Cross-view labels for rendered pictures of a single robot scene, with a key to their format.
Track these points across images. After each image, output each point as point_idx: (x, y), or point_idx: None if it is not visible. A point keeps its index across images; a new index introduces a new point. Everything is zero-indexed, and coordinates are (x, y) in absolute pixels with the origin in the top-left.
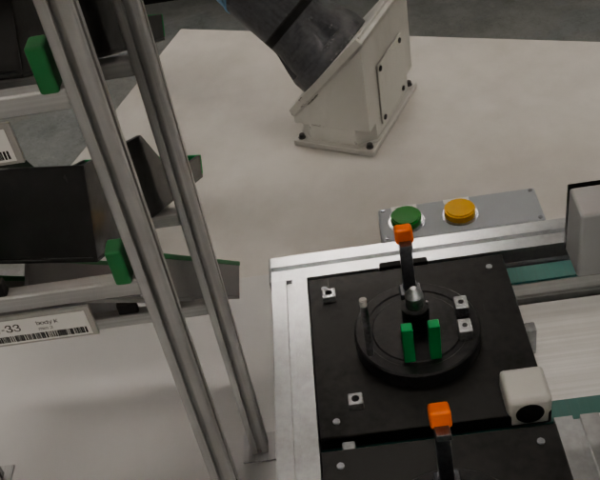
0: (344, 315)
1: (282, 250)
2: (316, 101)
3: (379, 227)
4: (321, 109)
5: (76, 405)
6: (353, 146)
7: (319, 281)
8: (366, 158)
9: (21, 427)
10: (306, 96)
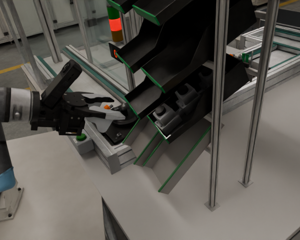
0: (124, 131)
1: (83, 189)
2: (6, 192)
3: (79, 149)
4: (8, 193)
5: (174, 204)
6: (19, 193)
7: (114, 140)
8: (24, 190)
9: (192, 213)
10: (5, 193)
